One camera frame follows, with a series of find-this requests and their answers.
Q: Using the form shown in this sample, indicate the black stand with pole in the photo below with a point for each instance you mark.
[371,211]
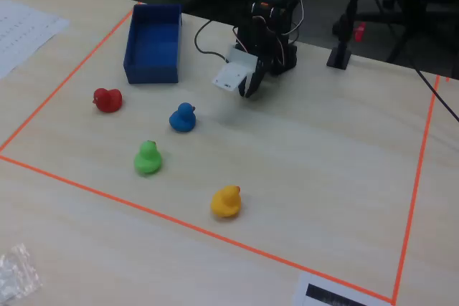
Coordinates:
[339,57]

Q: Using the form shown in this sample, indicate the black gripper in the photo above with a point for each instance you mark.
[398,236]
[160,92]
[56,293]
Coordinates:
[257,76]

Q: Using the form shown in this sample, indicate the blue plastic box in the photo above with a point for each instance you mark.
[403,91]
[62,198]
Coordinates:
[152,71]

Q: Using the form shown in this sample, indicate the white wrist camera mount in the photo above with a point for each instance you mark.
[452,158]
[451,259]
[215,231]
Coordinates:
[231,71]

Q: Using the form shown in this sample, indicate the small red object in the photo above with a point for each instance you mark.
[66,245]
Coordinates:
[359,32]

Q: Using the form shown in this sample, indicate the blue rubber duck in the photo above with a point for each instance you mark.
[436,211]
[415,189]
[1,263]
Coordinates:
[183,119]

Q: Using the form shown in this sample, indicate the orange tape strip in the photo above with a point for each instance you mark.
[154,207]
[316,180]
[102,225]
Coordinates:
[417,184]
[68,78]
[201,229]

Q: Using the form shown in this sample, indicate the white paper with black print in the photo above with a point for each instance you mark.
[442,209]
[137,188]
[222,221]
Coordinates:
[322,293]

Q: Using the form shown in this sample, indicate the yellow rubber duck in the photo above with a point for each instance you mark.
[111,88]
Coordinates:
[225,203]

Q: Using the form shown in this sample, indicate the red rubber duck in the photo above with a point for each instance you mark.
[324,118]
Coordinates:
[107,101]

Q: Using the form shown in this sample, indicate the green rubber duck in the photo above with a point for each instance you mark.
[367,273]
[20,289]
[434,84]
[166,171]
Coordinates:
[147,161]

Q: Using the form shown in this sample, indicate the clear plastic bag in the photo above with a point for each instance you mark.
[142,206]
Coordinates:
[16,273]

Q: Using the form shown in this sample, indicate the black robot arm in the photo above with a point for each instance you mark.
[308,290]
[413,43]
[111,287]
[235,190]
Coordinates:
[285,57]

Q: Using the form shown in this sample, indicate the white printed paper sheet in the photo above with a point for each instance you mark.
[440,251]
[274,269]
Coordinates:
[21,33]

